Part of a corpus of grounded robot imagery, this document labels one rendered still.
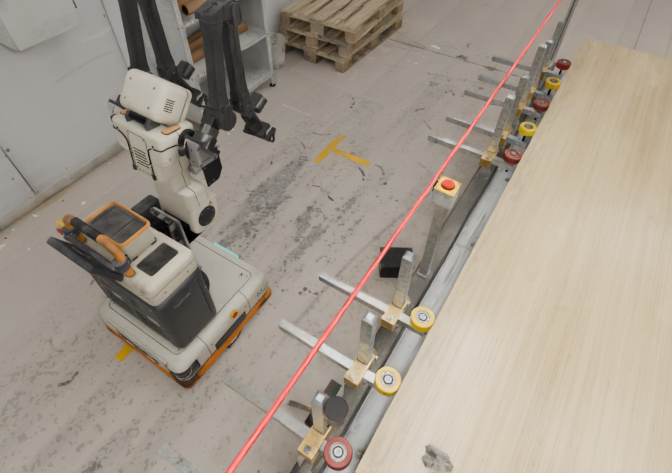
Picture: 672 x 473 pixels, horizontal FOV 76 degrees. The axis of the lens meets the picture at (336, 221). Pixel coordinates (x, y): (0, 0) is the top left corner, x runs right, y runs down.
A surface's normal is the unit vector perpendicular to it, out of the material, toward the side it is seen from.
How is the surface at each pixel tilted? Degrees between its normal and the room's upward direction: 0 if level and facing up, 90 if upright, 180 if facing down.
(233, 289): 0
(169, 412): 0
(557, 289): 0
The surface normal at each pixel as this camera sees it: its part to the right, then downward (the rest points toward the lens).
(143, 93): -0.39, 0.03
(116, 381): 0.00, -0.65
